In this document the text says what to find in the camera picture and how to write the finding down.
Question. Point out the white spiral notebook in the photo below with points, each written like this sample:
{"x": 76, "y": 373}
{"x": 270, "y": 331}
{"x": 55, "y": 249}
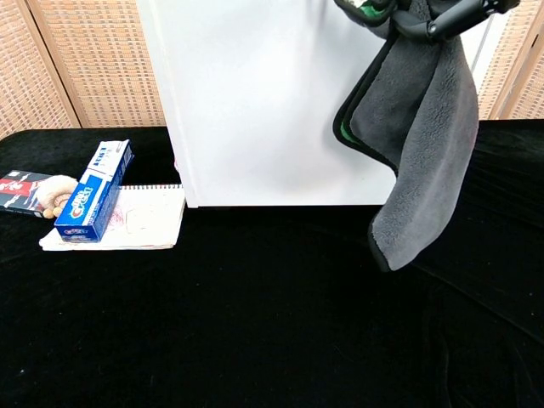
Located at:
{"x": 149, "y": 217}

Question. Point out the woven rattan folding screen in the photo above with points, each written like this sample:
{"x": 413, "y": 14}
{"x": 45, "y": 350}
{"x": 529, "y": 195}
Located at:
{"x": 85, "y": 64}

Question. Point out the grey microfibre cloth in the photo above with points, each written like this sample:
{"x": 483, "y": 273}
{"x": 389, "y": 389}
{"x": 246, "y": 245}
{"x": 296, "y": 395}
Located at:
{"x": 425, "y": 140}

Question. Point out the black velvet tablecloth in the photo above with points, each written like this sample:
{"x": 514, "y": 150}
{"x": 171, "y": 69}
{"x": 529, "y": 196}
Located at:
{"x": 238, "y": 314}

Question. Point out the black red printed box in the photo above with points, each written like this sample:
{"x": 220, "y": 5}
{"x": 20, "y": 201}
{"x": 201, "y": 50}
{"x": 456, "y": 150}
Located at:
{"x": 17, "y": 193}

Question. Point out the white upright board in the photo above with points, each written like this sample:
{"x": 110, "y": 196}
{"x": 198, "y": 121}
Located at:
{"x": 263, "y": 106}

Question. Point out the blue toothpaste box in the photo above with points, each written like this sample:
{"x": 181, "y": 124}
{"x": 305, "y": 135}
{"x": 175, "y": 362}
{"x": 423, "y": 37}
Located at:
{"x": 95, "y": 195}

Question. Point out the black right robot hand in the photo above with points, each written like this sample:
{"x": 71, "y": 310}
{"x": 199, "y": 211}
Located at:
{"x": 450, "y": 19}

